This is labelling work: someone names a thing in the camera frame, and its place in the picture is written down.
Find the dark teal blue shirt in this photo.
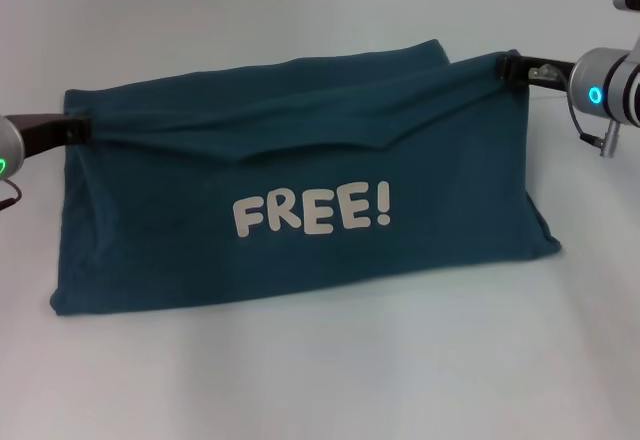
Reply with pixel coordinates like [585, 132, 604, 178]
[48, 37, 562, 317]

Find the gripper cable with connector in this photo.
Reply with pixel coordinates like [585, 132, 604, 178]
[532, 63, 622, 159]
[0, 178, 24, 211]

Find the left gripper cable with connector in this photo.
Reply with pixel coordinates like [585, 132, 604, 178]
[0, 178, 24, 211]

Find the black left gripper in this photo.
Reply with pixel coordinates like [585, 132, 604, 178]
[8, 112, 93, 160]

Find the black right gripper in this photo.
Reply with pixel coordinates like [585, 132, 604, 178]
[495, 51, 579, 93]

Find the right gripper cable with connector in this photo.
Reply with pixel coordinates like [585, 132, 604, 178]
[532, 63, 622, 159]

